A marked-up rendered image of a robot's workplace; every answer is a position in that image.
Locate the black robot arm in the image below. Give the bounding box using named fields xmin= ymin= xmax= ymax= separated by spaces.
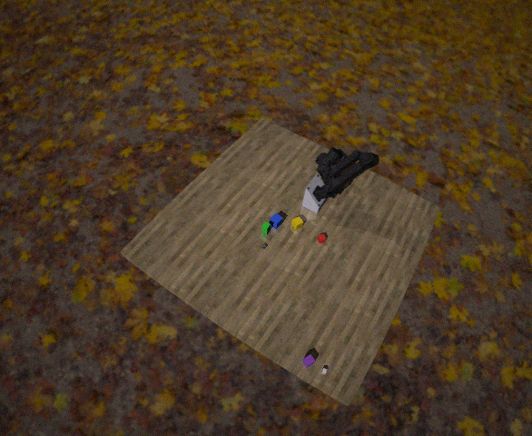
xmin=313 ymin=147 xmax=379 ymax=202

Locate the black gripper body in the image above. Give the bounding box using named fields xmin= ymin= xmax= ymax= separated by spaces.
xmin=320 ymin=149 xmax=347 ymax=180

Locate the yellow block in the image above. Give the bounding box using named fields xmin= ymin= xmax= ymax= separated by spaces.
xmin=291 ymin=216 xmax=304 ymax=230

